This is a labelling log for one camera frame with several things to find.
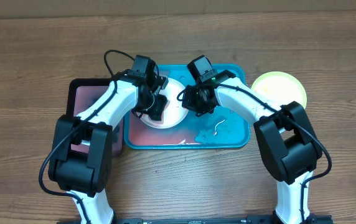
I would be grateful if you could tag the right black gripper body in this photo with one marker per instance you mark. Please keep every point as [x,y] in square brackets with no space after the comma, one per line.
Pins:
[189,101]

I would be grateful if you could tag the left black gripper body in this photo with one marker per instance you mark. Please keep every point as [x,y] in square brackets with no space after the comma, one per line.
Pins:
[156,104]

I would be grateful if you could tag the white plate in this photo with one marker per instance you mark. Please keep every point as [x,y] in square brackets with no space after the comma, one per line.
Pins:
[173,113]

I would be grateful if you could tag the yellow-green plate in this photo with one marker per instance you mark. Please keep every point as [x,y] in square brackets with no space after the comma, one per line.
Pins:
[281,87]

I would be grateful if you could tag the green and orange sponge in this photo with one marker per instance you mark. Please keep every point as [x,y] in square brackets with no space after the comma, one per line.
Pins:
[147,119]

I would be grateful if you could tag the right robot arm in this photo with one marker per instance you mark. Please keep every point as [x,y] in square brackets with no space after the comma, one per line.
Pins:
[275,106]

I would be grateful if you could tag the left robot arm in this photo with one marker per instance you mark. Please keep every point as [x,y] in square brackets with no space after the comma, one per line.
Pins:
[80,159]

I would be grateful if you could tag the teal plastic tray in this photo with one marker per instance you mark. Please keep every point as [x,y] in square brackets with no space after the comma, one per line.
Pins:
[219,130]

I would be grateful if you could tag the black plastic tray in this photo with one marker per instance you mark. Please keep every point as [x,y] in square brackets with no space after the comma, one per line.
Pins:
[84,92]

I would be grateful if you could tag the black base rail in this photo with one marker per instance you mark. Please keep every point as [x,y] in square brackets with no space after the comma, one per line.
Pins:
[250,219]

